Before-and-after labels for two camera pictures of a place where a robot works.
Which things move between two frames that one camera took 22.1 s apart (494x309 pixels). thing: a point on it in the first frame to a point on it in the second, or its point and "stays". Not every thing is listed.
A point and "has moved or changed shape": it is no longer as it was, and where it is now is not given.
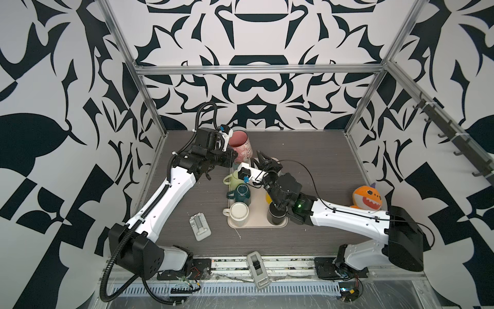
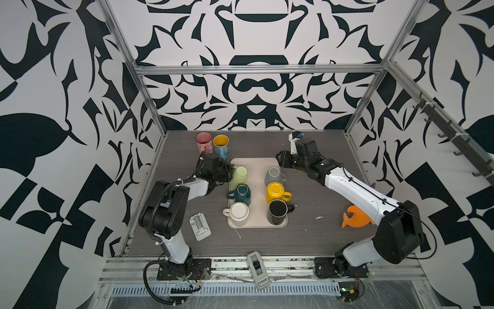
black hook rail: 460,139 stays
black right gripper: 274,165 to 284,161
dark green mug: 241,194 stays
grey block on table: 200,226 stays
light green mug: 233,179 stays
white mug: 238,212 stays
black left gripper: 228,158 to 228,167
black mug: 275,216 stays
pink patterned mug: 240,142 has moved or changed shape
